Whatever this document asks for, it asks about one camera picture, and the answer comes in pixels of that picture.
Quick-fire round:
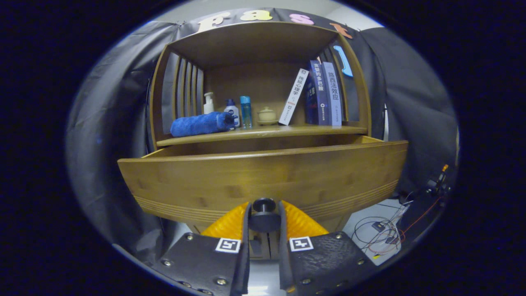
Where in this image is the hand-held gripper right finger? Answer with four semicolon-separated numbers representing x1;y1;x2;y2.
279;200;378;294

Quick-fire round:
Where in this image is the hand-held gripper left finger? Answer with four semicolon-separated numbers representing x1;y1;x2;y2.
151;201;252;296

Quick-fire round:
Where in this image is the wooden drawer with black knob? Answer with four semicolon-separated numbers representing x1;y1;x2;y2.
118;135;409;233

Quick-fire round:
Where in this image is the wooden countertop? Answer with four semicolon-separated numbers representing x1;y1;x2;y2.
156;125;368;147

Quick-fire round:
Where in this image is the wooden cabinet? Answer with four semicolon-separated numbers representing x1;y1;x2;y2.
149;21;372;260

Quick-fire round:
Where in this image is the folded blue towel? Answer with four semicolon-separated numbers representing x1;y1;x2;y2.
170;111;239;137

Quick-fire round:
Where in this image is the white bottle with blue cap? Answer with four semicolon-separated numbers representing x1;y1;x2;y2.
224;99;240;128

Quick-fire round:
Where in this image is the clear blue bottle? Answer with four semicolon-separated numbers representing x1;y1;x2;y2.
240;96;252;129

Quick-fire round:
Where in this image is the cream lidded teacup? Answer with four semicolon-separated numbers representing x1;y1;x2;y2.
258;106;278;126

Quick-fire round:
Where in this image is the pale grey book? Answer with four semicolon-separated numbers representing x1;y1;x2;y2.
322;62;343;127

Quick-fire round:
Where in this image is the dark blue book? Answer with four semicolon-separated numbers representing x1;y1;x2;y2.
304;60;330;126

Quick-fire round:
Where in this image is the white book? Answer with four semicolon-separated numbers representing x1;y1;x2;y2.
278;68;309;126

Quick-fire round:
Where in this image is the black backdrop cloth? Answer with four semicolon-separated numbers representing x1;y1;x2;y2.
66;7;459;255

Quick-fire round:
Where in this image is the thin cable bundle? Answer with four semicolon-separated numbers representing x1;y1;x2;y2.
353;203;411;255

